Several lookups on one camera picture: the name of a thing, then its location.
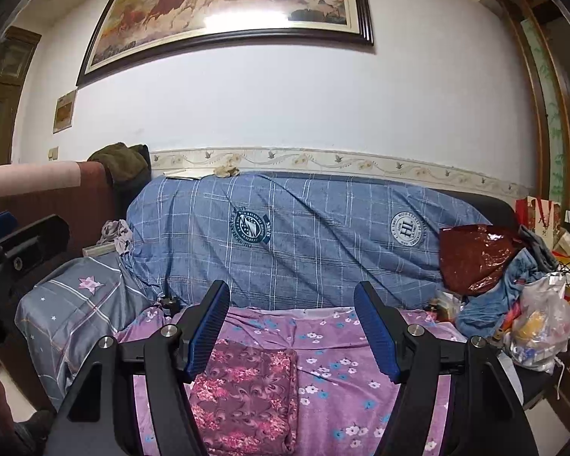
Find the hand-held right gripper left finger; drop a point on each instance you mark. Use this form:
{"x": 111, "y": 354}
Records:
{"x": 208, "y": 332}

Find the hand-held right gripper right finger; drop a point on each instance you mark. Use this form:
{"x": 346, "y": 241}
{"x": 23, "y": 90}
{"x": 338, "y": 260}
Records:
{"x": 377, "y": 332}

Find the maroon floral garment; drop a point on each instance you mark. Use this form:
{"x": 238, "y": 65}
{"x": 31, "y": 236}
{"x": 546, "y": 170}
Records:
{"x": 247, "y": 389}

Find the purple floral sheet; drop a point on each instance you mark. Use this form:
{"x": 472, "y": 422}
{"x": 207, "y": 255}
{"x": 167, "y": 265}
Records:
{"x": 332, "y": 356}

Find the pink cloth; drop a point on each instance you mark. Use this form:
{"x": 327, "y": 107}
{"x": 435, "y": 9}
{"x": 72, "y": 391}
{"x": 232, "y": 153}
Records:
{"x": 33, "y": 180}

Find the dark red armrest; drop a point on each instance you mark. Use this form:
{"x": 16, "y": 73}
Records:
{"x": 97, "y": 199}

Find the grey star pillow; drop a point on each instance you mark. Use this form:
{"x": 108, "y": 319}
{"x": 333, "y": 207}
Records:
{"x": 76, "y": 304}

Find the grey crumpled cloth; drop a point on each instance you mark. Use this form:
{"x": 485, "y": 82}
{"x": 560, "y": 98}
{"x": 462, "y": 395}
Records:
{"x": 116, "y": 235}

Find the blue plaid sofa cover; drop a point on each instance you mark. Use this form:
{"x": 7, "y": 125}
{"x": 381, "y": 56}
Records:
{"x": 313, "y": 247}

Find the olive green cloth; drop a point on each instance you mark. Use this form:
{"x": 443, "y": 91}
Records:
{"x": 118, "y": 159}

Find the dark red plastic bag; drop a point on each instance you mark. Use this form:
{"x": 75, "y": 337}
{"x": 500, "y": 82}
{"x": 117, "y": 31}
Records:
{"x": 475, "y": 256}

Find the wooden cabinet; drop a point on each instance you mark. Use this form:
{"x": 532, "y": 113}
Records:
{"x": 0, "y": 104}

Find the dark shoe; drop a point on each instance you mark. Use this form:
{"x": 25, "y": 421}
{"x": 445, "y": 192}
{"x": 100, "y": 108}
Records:
{"x": 35, "y": 430}

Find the blue garment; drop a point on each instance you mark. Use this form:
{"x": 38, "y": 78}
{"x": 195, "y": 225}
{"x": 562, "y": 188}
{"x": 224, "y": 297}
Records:
{"x": 496, "y": 294}

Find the flat paper envelope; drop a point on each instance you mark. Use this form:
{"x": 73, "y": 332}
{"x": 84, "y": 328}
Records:
{"x": 183, "y": 173}

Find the beige crumpled cloth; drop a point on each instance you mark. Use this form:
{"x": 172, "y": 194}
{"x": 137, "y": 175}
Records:
{"x": 226, "y": 171}

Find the clear plastic bag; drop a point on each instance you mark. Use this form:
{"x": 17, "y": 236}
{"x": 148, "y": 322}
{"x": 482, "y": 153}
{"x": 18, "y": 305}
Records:
{"x": 541, "y": 323}

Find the grey garment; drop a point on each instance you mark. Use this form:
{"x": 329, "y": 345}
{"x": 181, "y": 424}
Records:
{"x": 539, "y": 247}

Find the red gift bag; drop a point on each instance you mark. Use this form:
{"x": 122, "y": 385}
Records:
{"x": 536, "y": 216}

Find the wall switch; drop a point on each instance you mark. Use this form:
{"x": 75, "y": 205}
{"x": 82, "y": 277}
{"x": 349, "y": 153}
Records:
{"x": 53, "y": 153}

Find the small wall calendar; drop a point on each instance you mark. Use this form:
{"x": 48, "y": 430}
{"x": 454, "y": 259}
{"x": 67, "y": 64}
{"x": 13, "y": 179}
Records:
{"x": 65, "y": 111}

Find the wooden door frame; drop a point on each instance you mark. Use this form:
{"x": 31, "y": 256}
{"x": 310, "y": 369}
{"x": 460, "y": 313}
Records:
{"x": 536, "y": 104}

